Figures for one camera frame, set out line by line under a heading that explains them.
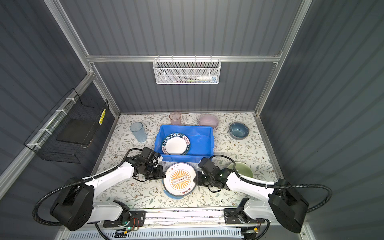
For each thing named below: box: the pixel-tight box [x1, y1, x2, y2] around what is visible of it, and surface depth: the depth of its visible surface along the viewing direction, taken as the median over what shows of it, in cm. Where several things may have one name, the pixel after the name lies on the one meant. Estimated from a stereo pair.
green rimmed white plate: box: [161, 133, 191, 155], surface depth 104 cm
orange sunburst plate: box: [163, 162, 196, 196], surface depth 86 cm
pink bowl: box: [198, 114, 219, 129], surface depth 114 cm
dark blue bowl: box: [229, 122, 250, 140], surface depth 107 cm
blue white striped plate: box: [163, 189, 184, 200], surface depth 80 cm
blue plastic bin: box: [154, 125, 215, 163], surface depth 103 cm
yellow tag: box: [98, 108, 106, 126], surface depth 84 cm
